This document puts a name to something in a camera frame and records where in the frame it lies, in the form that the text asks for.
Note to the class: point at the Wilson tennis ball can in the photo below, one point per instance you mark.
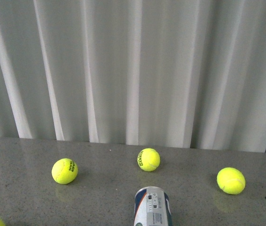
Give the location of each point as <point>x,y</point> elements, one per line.
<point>152,207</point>

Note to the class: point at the plain yellow tennis ball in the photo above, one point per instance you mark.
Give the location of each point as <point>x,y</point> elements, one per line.
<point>231,181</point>

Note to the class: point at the tennis ball with HEAD TEAM print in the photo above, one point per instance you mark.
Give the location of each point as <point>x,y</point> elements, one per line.
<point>64,171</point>

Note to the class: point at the tennis ball with Roland Garros print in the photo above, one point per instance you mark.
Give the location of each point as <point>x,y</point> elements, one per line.
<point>148,159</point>

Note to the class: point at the white pleated curtain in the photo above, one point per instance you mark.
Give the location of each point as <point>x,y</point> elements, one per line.
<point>176,73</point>

